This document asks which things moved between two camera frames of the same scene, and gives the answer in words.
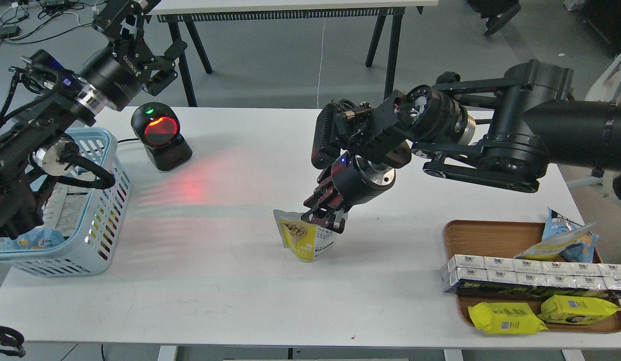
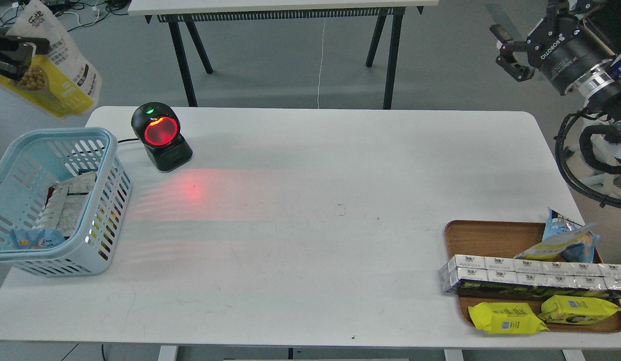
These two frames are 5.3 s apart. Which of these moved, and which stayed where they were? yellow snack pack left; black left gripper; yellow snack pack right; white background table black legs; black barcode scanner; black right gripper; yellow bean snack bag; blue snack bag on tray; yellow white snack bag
Moved: black right gripper; black left gripper; yellow bean snack bag
Stayed: white background table black legs; yellow white snack bag; blue snack bag on tray; yellow snack pack right; black barcode scanner; yellow snack pack left
